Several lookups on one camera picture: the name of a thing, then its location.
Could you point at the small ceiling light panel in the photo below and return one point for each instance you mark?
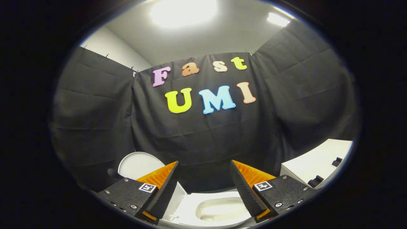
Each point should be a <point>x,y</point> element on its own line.
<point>278,19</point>

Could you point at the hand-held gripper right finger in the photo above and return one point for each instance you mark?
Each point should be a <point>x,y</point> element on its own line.
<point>246,195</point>

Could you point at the white drawer cabinet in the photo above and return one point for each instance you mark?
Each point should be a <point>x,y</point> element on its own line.
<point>311,159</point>

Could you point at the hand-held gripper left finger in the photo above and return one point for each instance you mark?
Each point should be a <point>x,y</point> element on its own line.
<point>165,194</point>

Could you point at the white toilet lid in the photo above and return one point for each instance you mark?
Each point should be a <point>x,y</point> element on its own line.
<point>136,165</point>

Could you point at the black backdrop cloth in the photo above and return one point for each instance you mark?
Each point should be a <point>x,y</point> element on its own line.
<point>203,136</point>

